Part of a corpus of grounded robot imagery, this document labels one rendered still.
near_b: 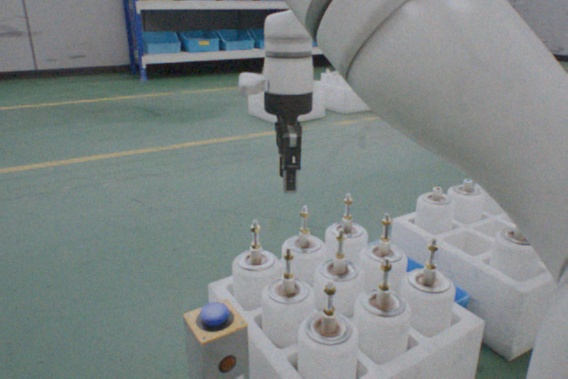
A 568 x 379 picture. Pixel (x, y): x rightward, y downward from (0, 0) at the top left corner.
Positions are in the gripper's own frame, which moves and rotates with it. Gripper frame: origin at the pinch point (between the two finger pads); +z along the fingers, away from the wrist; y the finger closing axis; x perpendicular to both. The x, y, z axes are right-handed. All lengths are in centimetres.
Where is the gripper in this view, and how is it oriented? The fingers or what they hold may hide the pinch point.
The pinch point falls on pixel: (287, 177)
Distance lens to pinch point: 71.9
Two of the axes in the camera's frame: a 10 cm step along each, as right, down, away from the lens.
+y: -1.0, -3.4, 9.4
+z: 0.0, 9.4, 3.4
